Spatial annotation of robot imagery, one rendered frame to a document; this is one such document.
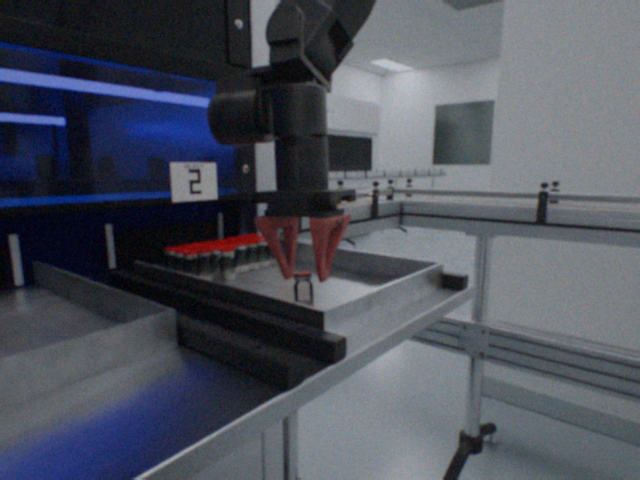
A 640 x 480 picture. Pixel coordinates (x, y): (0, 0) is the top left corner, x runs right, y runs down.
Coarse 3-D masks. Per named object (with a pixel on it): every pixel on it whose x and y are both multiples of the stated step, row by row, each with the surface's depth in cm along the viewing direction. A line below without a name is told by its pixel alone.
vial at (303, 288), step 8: (296, 280) 48; (304, 280) 48; (296, 288) 48; (304, 288) 48; (312, 288) 48; (296, 296) 48; (304, 296) 48; (312, 296) 48; (304, 304) 48; (312, 304) 49
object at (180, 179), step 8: (176, 168) 68; (184, 168) 69; (192, 168) 70; (200, 168) 71; (208, 168) 72; (176, 176) 68; (184, 176) 69; (192, 176) 70; (208, 176) 72; (176, 184) 68; (184, 184) 69; (200, 184) 71; (208, 184) 72; (176, 192) 68; (184, 192) 69; (208, 192) 73; (216, 192) 74; (176, 200) 68; (184, 200) 69; (192, 200) 70
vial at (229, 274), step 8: (224, 248) 63; (232, 248) 63; (224, 256) 62; (232, 256) 63; (224, 264) 62; (232, 264) 62; (224, 272) 62; (232, 272) 63; (224, 280) 63; (232, 280) 63
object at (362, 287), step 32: (352, 256) 69; (384, 256) 65; (192, 288) 53; (224, 288) 49; (256, 288) 59; (288, 288) 59; (320, 288) 59; (352, 288) 59; (384, 288) 48; (416, 288) 54; (320, 320) 40; (352, 320) 43
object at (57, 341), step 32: (32, 288) 59; (64, 288) 55; (96, 288) 49; (0, 320) 47; (32, 320) 47; (64, 320) 47; (96, 320) 47; (128, 320) 46; (160, 320) 39; (0, 352) 39; (32, 352) 32; (64, 352) 33; (96, 352) 35; (128, 352) 37; (0, 384) 30; (32, 384) 32; (64, 384) 34
